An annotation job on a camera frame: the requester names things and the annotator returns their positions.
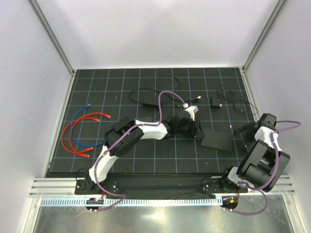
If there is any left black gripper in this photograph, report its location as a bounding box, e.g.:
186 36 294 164
176 118 205 139

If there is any black power cord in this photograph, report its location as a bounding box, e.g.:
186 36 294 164
128 75 202 107

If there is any small black plug adapter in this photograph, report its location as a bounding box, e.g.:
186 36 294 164
210 96 222 109

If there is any blue ethernet cable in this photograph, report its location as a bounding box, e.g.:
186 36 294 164
69 103 105 149

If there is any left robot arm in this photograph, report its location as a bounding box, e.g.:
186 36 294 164
85 111 204 194

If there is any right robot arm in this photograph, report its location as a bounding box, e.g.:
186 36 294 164
219 113 290 193

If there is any black grid mat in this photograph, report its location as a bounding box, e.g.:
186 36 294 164
46 67 257 177

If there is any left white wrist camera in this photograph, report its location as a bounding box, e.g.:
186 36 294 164
183 103 198 121

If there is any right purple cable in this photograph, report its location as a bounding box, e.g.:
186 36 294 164
230 121 302 215

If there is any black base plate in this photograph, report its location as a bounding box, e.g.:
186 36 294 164
74 172 248 195

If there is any white slotted cable duct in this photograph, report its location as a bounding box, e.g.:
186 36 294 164
40 196 223 207

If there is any right aluminium frame post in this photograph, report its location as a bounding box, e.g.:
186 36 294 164
242 0 288 73

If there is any aluminium frame post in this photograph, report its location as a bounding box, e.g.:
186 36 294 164
27 0 74 75
242 0 288 73

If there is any aluminium front rail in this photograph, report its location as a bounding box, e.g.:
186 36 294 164
29 175 295 198

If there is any left aluminium frame post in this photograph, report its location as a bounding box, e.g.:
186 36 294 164
27 0 74 75

